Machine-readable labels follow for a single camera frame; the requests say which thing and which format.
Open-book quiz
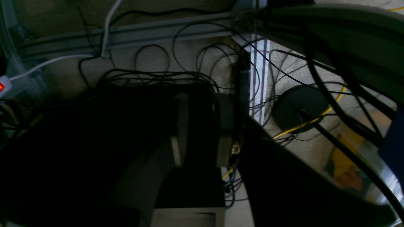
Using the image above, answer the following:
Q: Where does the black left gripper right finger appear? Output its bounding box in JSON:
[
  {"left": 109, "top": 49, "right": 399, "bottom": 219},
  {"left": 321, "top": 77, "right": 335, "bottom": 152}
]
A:
[{"left": 216, "top": 94, "right": 395, "bottom": 227}]

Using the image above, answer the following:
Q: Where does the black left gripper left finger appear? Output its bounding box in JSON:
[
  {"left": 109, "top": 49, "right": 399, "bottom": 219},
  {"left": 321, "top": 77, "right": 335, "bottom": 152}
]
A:
[{"left": 111, "top": 92, "right": 190, "bottom": 227}]

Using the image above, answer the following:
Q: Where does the black round base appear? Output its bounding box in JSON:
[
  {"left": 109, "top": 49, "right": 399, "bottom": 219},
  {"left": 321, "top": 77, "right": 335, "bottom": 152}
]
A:
[{"left": 271, "top": 85, "right": 329, "bottom": 133}]

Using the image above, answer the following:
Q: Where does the white power strip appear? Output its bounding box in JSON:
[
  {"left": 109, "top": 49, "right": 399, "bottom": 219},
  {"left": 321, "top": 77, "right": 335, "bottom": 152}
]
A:
[{"left": 0, "top": 76, "right": 12, "bottom": 99}]

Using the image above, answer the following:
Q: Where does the yellow cable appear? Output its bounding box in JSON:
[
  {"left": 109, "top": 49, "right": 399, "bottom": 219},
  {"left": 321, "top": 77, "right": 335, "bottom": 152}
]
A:
[{"left": 222, "top": 8, "right": 404, "bottom": 180}]

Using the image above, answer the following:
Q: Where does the grey aluminium frame rail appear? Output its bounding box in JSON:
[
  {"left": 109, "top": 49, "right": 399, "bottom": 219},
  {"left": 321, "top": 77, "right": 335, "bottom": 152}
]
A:
[{"left": 16, "top": 12, "right": 253, "bottom": 61}]

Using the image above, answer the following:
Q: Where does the white cable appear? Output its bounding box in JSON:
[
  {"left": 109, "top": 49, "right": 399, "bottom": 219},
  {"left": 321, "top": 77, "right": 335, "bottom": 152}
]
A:
[{"left": 9, "top": 0, "right": 122, "bottom": 81}]

